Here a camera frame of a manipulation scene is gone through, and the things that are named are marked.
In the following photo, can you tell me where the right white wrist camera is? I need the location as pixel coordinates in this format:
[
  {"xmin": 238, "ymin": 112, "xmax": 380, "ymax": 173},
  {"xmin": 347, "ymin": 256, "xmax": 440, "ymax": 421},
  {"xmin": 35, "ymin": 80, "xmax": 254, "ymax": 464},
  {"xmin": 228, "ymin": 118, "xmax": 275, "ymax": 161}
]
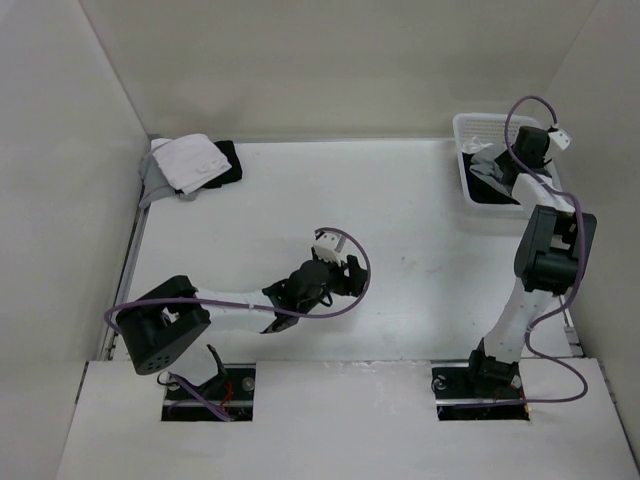
[{"xmin": 547, "ymin": 127, "xmax": 572, "ymax": 151}]

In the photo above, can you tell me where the grey tank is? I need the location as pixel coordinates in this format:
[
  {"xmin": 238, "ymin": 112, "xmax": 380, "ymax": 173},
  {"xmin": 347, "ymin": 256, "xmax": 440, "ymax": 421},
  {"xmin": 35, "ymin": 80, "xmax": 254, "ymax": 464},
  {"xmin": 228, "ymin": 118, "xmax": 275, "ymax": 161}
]
[
  {"xmin": 470, "ymin": 145, "xmax": 513, "ymax": 197},
  {"xmin": 138, "ymin": 152, "xmax": 198, "ymax": 209}
]

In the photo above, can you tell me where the folded grey tank top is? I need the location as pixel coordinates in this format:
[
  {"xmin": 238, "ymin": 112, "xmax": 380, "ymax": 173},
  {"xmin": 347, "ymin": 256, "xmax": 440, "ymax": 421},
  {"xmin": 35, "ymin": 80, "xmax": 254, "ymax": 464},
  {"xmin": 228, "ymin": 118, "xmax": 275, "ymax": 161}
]
[{"xmin": 138, "ymin": 152, "xmax": 198, "ymax": 209}]

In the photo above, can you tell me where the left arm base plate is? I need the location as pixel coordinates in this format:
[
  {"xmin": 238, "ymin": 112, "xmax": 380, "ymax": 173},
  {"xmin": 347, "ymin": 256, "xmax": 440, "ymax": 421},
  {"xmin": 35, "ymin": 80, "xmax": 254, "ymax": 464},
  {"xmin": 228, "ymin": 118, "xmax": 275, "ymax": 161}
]
[{"xmin": 156, "ymin": 364, "xmax": 256, "ymax": 422}]

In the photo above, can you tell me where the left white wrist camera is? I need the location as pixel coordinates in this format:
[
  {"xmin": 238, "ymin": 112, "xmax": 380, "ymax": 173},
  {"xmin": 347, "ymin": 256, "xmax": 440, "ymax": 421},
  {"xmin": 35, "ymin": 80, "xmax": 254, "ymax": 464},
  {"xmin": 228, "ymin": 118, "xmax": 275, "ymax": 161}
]
[{"xmin": 312, "ymin": 231, "xmax": 346, "ymax": 265}]

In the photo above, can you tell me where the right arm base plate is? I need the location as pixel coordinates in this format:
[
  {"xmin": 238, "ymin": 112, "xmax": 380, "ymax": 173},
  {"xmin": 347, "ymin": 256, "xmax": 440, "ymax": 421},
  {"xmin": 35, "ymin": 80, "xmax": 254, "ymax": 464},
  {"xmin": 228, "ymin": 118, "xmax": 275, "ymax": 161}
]
[{"xmin": 431, "ymin": 363, "xmax": 530, "ymax": 421}]

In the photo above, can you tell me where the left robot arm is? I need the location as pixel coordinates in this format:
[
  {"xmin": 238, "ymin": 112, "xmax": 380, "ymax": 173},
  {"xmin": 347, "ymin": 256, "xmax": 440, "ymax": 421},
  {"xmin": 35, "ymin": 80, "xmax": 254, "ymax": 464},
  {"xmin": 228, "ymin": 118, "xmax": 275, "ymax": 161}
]
[{"xmin": 113, "ymin": 250, "xmax": 371, "ymax": 400}]

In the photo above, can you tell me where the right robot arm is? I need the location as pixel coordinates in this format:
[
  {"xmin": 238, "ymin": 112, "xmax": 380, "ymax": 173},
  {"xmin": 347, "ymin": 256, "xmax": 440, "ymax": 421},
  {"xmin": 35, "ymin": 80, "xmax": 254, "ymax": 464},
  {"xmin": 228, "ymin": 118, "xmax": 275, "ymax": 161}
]
[{"xmin": 463, "ymin": 126, "xmax": 597, "ymax": 399}]

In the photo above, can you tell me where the black tank top in basket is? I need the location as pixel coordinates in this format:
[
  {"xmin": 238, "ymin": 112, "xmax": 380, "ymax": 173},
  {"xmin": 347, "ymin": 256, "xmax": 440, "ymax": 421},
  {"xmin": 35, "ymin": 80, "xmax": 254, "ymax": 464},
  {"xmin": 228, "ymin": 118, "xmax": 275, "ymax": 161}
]
[{"xmin": 463, "ymin": 154, "xmax": 517, "ymax": 205}]

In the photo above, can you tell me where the white plastic basket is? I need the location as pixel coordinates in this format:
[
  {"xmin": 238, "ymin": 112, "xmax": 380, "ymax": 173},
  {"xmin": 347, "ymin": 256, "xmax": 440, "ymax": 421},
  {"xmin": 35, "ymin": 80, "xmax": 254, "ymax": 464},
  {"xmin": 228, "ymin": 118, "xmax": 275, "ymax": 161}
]
[{"xmin": 453, "ymin": 113, "xmax": 573, "ymax": 218}]

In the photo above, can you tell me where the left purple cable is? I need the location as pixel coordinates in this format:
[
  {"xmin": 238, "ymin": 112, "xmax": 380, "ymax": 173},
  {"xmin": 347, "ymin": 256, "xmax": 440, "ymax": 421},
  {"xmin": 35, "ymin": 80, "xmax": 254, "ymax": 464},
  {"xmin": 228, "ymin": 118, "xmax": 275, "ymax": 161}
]
[{"xmin": 103, "ymin": 227, "xmax": 372, "ymax": 421}]

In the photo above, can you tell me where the white garment in basket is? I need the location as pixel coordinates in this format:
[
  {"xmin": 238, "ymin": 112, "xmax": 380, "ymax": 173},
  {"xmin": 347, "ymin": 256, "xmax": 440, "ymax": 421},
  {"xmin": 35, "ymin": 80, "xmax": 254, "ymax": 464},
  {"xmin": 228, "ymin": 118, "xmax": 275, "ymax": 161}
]
[{"xmin": 461, "ymin": 137, "xmax": 493, "ymax": 156}]

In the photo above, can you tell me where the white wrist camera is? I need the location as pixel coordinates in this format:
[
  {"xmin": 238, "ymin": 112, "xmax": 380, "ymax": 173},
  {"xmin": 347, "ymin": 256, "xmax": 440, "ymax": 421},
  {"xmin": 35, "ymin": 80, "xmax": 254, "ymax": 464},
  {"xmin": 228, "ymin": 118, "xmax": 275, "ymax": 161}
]
[
  {"xmin": 547, "ymin": 127, "xmax": 572, "ymax": 151},
  {"xmin": 312, "ymin": 231, "xmax": 346, "ymax": 265}
]

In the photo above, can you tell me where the folded white tank top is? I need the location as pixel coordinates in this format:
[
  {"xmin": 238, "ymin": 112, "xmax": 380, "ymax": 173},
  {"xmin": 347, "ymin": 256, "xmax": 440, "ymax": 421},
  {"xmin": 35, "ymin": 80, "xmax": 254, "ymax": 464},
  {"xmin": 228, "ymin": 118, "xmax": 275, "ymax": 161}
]
[{"xmin": 151, "ymin": 134, "xmax": 230, "ymax": 194}]

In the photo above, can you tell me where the folded black tank top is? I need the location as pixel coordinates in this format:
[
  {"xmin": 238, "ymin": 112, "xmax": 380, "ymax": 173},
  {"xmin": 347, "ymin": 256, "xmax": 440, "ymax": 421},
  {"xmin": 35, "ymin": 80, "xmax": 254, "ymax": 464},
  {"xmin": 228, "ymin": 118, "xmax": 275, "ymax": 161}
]
[{"xmin": 202, "ymin": 140, "xmax": 243, "ymax": 190}]

